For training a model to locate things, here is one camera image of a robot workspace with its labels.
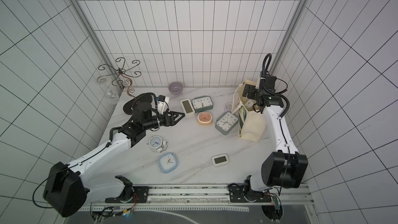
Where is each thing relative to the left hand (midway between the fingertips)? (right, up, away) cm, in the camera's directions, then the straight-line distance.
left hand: (180, 117), depth 76 cm
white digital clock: (+2, +3, +26) cm, 27 cm away
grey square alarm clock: (+26, -7, +21) cm, 34 cm away
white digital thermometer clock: (+21, -24, +6) cm, 32 cm away
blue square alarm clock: (-7, -24, +4) cm, 26 cm away
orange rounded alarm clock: (+13, -3, +22) cm, 26 cm away
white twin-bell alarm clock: (-15, -17, +10) cm, 24 cm away
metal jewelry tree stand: (-36, +22, +12) cm, 44 cm away
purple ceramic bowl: (-9, +18, +40) cm, 44 cm away
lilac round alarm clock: (+29, +4, +28) cm, 41 cm away
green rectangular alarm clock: (+12, +6, +31) cm, 33 cm away
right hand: (+41, +15, +6) cm, 44 cm away
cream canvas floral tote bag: (+38, -5, +5) cm, 39 cm away
